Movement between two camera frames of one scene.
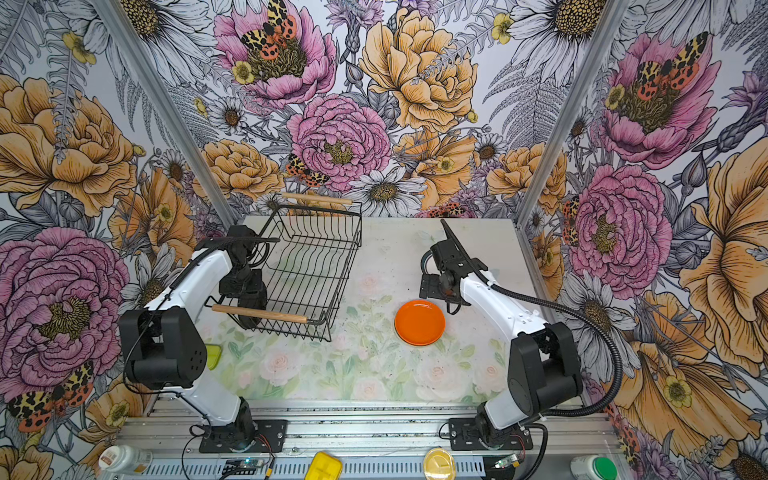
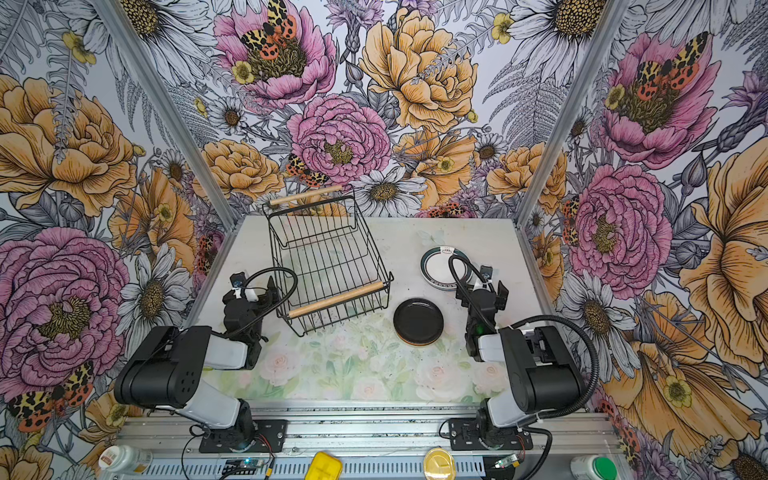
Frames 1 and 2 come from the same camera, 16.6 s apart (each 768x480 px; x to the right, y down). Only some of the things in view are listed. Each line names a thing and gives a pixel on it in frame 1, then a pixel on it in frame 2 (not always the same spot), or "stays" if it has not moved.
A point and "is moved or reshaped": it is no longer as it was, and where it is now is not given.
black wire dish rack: (293, 278) is moved or reshaped
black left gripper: (255, 285) -> (266, 298)
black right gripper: (429, 287) -> (464, 294)
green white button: (593, 467) stays
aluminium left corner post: (168, 107) stays
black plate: (252, 301) is moved or reshaped
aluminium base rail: (377, 440) stays
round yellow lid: (439, 464) stays
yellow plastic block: (324, 467) stays
